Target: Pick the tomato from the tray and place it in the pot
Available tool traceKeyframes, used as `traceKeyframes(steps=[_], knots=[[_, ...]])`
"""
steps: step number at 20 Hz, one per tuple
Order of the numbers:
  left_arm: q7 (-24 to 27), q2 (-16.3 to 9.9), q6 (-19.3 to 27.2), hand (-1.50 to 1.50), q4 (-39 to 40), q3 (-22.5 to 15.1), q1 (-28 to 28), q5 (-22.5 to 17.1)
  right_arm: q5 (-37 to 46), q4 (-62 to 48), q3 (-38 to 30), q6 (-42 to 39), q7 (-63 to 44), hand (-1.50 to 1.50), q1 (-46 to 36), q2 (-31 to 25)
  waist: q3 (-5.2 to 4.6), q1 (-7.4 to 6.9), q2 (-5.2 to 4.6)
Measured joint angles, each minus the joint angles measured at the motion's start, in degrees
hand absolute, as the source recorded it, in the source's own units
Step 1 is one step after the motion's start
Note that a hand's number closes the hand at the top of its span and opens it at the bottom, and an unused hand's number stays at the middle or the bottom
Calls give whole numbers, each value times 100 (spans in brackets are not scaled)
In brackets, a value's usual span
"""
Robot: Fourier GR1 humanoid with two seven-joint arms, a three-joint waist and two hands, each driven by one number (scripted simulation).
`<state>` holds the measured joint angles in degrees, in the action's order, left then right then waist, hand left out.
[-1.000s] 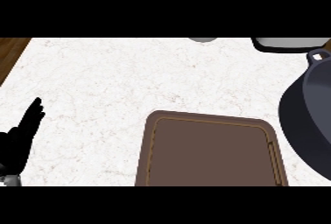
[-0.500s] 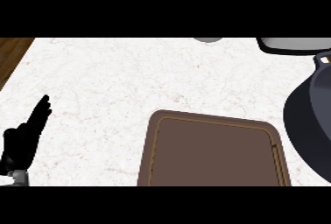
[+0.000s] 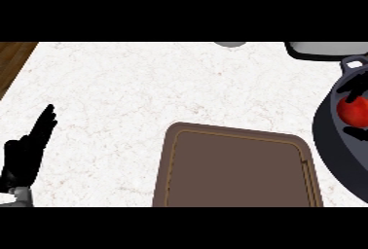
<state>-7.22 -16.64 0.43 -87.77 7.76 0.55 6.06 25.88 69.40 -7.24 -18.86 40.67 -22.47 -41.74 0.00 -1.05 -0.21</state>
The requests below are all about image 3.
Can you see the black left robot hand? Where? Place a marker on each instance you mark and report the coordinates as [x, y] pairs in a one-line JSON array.
[[28, 149]]

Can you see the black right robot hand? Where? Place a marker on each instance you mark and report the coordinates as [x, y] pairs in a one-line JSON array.
[[354, 87]]

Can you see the red tomato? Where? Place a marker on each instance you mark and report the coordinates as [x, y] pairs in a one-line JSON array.
[[354, 112]]

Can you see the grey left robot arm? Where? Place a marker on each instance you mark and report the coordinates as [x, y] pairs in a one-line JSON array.
[[19, 197]]

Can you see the dark grey pot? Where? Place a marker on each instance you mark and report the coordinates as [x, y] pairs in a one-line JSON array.
[[335, 155]]

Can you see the brown tray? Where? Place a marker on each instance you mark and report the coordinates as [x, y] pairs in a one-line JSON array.
[[236, 168]]

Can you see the black-rimmed grey appliance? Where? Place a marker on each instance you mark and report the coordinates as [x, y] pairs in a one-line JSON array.
[[325, 50]]

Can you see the brown wooden surface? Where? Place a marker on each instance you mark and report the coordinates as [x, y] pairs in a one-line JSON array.
[[13, 61]]

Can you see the small grey round object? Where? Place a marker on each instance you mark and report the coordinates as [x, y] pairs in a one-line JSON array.
[[229, 44]]

